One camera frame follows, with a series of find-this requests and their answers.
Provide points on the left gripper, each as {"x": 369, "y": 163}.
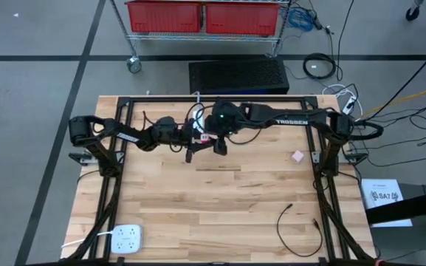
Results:
{"x": 187, "y": 136}

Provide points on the white floor power strip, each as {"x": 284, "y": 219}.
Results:
{"x": 349, "y": 105}

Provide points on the black metal beam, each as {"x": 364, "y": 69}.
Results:
{"x": 412, "y": 208}

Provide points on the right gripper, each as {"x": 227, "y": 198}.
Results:
{"x": 223, "y": 123}

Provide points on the square white outlet hub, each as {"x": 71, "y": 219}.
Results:
{"x": 126, "y": 239}

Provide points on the silver mounting bracket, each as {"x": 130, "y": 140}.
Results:
{"x": 78, "y": 159}
{"x": 316, "y": 157}

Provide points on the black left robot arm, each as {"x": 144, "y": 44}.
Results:
{"x": 124, "y": 136}

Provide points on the black perforated computer case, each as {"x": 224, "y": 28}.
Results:
{"x": 238, "y": 75}

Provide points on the grey side table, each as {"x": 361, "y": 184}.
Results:
{"x": 419, "y": 240}

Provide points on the black caster wheel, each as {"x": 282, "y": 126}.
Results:
{"x": 412, "y": 14}

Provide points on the white printed paper sheet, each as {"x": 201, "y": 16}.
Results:
{"x": 378, "y": 186}

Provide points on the long white power strip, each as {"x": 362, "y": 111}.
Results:
{"x": 198, "y": 120}

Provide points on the black aluminium table frame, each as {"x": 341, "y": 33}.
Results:
{"x": 153, "y": 98}

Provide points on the pink USB charger adapter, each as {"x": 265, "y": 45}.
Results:
{"x": 297, "y": 156}

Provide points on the black power adapter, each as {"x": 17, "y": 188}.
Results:
{"x": 316, "y": 18}

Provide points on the red plastic storage bin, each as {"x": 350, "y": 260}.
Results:
{"x": 164, "y": 16}
{"x": 242, "y": 18}

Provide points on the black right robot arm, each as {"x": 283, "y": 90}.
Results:
{"x": 294, "y": 112}

